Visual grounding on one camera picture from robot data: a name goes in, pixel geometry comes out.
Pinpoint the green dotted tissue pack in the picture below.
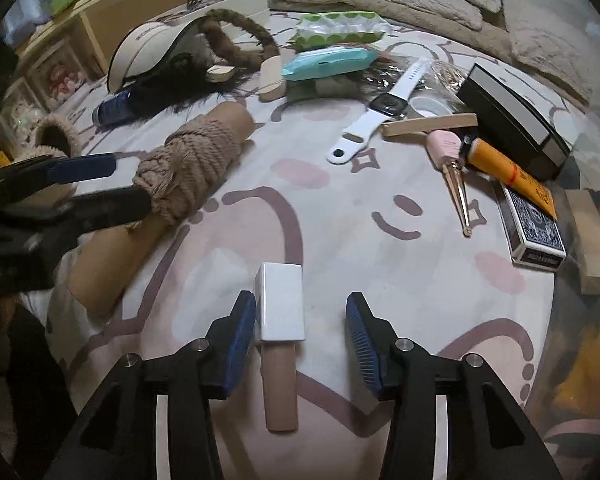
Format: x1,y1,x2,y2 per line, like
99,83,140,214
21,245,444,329
287,11,388,51

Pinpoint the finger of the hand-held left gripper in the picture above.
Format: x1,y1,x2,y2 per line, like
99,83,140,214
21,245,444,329
0,154,118,201
35,186,153,235

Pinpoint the wooden bedside shelf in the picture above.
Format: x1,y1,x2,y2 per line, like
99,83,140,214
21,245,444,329
15,0,261,78

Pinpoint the black rectangular box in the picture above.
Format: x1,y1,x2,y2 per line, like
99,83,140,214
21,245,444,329
455,63,572,182

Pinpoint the plastic bag with gold chain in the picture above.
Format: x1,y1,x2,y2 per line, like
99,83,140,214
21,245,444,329
420,60,473,101

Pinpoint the square quilted beige pillow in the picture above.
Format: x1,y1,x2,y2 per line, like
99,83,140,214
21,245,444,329
502,0,600,106

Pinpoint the small white lid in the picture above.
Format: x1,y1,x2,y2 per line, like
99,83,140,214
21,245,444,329
411,96,451,120

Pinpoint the black feather hair clip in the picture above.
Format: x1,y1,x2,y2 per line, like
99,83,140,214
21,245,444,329
130,55,261,121

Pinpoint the teal wet wipes pack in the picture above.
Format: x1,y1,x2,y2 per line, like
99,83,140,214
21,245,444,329
281,45,378,82

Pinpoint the display box with red doll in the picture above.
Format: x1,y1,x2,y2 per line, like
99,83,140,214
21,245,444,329
27,47,88,101

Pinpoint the beige fuzzy slipper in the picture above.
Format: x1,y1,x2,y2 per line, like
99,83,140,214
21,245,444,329
27,112,83,161

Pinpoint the blue playing card box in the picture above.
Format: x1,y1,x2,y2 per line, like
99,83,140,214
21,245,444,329
495,180,567,272

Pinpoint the display box with white doll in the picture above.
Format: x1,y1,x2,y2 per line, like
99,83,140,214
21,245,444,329
0,80,43,131

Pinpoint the light wooden block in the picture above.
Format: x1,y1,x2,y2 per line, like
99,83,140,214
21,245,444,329
382,113,479,138

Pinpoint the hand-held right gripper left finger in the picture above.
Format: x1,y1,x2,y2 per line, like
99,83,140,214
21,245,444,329
42,290,257,480

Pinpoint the oval wooden board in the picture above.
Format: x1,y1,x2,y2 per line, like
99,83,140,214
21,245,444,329
258,55,287,102

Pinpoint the clear plastic container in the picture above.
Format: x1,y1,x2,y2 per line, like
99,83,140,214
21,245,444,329
530,150,600,480

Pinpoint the pale blue curtain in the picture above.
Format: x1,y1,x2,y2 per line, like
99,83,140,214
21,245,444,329
0,0,146,46

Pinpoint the dark blue can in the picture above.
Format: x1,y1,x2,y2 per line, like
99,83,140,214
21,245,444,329
92,87,146,128

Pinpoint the brown furry headband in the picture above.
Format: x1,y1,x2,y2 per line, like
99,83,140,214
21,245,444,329
200,9,278,68

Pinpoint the white-capped beige bottle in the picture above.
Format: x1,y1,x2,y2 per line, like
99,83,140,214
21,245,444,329
254,262,305,433

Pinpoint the white smartwatch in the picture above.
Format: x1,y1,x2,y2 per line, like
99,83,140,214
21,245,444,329
326,57,428,166

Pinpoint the orange tube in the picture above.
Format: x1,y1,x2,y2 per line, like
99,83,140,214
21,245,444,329
462,135,558,221

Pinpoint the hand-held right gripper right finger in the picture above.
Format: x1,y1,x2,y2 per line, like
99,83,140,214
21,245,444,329
345,291,563,480

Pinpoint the rope-wrapped cardboard tube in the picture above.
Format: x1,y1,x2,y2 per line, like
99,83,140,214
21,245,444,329
67,101,256,313

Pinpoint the white sun visor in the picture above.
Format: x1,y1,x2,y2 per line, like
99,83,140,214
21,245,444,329
106,15,216,93

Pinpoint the long wooden block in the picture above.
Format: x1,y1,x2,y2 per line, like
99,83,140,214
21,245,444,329
565,189,600,296

